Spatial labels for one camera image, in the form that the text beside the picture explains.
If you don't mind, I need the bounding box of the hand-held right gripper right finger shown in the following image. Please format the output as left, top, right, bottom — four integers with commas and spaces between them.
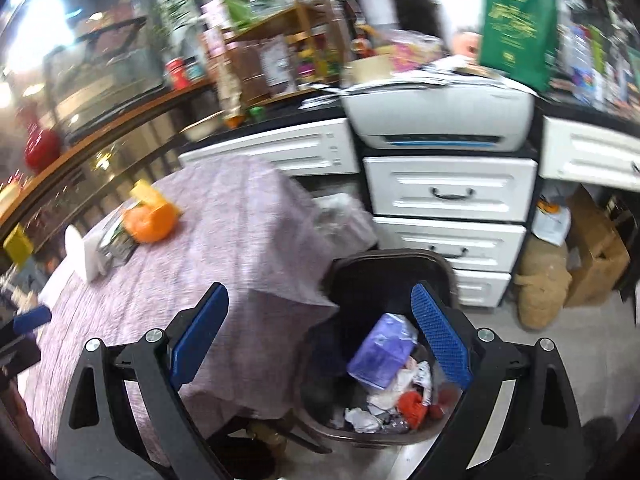
410, 282, 586, 480

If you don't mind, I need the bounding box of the red round ornament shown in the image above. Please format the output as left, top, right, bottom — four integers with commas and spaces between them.
24, 128, 62, 172

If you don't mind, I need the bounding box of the silver wrapper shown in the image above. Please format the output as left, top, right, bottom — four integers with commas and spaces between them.
344, 406, 383, 433

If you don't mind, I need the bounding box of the cream box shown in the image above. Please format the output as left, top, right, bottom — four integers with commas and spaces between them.
349, 55, 397, 87

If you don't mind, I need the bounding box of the yellow card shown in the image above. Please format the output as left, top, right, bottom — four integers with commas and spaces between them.
2, 223, 34, 265

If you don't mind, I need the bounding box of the clear wrapper with red bit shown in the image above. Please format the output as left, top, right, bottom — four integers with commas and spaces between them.
402, 359, 434, 404

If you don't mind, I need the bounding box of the cardboard box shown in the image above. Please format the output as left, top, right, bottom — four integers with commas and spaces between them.
564, 186, 632, 309

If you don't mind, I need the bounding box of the white block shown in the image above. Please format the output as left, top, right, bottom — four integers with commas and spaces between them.
64, 223, 109, 282

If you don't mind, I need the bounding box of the black trash bin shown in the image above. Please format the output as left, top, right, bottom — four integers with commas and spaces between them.
299, 249, 462, 447

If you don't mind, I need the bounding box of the person's left forearm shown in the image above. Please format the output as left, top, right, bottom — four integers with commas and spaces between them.
0, 375, 53, 467

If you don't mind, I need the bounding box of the yellow block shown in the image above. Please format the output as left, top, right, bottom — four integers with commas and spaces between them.
130, 180, 182, 217

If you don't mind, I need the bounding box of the orange mesh net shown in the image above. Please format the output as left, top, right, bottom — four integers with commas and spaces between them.
397, 391, 432, 430

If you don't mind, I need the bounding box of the white wrapper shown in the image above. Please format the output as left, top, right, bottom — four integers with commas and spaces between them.
366, 385, 401, 414

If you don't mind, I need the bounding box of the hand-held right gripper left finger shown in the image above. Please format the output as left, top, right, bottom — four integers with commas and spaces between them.
56, 281, 230, 480

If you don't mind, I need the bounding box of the wooden counter with railing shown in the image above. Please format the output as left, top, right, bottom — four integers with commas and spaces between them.
0, 77, 222, 263

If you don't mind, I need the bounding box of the orange fruit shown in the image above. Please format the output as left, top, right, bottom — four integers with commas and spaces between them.
123, 204, 179, 244

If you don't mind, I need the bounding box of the purple box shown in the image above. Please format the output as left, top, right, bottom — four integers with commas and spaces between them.
346, 312, 420, 390

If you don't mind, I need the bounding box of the stack of papers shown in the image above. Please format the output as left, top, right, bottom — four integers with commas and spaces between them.
345, 57, 506, 92

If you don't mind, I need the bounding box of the clear plastic bag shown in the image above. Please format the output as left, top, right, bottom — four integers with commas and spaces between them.
312, 192, 377, 252

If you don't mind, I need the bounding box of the silver foil packet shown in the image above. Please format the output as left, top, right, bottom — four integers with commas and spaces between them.
97, 219, 137, 267

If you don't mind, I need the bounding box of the white printer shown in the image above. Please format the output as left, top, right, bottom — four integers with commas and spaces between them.
342, 79, 537, 152

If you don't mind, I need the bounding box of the long white drawer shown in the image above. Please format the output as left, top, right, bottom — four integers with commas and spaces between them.
178, 117, 361, 179

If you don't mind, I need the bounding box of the green tote bag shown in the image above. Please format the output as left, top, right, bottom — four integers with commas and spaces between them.
477, 0, 559, 92

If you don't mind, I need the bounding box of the wooden shelf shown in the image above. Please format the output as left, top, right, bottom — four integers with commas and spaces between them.
200, 0, 352, 107

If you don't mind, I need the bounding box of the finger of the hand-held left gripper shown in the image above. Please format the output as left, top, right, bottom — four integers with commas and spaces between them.
0, 334, 42, 377
13, 306, 53, 335

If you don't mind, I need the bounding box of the white printed plastic bag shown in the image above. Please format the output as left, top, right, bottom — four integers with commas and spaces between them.
531, 199, 572, 247

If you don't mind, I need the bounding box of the burlap sack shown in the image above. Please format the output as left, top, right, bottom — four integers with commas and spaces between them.
514, 236, 574, 330

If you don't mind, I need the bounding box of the glass display case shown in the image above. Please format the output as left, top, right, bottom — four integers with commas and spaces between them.
42, 0, 172, 132

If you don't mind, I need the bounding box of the red canister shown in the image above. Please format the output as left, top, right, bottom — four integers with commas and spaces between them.
164, 57, 191, 89

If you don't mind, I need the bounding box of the metal bowl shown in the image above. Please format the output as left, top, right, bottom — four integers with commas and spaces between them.
179, 114, 227, 142

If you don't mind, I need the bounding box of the white desk drawer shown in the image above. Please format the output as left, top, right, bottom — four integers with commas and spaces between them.
538, 115, 640, 182

